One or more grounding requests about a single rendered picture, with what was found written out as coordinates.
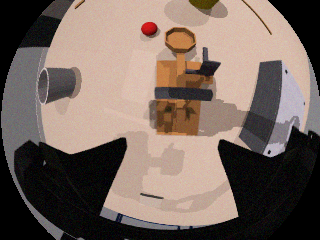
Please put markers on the grey cylinder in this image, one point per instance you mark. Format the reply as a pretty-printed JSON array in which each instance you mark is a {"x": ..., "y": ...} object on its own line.
[{"x": 55, "y": 83}]

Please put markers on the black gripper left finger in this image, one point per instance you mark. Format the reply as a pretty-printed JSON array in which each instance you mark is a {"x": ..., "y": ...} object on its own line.
[{"x": 91, "y": 173}]

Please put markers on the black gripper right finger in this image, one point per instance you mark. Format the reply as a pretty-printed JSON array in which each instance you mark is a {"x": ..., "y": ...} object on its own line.
[{"x": 250, "y": 173}]

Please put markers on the red ball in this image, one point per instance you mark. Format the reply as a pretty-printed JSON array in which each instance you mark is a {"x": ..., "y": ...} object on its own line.
[{"x": 149, "y": 28}]

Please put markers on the yellow tapered cup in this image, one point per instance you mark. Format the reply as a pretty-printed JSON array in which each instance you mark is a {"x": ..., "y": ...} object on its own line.
[{"x": 203, "y": 4}]

